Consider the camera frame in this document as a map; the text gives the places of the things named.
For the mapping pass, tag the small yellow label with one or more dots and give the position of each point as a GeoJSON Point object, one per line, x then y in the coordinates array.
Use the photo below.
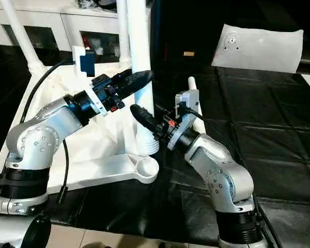
{"type": "Point", "coordinates": [189, 53]}

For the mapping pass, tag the white cabinet with glass doors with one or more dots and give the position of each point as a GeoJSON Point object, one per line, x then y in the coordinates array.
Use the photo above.
{"type": "Point", "coordinates": [54, 23]}

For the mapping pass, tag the black work mat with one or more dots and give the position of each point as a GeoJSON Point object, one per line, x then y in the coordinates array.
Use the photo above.
{"type": "Point", "coordinates": [261, 129]}

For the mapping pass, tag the white plastic table top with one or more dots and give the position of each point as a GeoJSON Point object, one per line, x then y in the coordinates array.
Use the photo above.
{"type": "Point", "coordinates": [93, 160]}

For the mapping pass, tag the white plastic table leg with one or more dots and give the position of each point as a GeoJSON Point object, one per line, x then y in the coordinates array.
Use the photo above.
{"type": "Point", "coordinates": [23, 38]}
{"type": "Point", "coordinates": [198, 126]}
{"type": "Point", "coordinates": [140, 38]}
{"type": "Point", "coordinates": [123, 33]}

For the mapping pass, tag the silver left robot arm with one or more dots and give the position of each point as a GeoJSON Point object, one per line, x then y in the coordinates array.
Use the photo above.
{"type": "Point", "coordinates": [38, 134]}

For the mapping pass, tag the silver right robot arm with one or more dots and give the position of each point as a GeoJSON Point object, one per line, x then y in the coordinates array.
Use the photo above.
{"type": "Point", "coordinates": [222, 168]}

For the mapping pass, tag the black cabinet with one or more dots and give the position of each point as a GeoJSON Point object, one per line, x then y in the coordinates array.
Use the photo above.
{"type": "Point", "coordinates": [178, 25]}

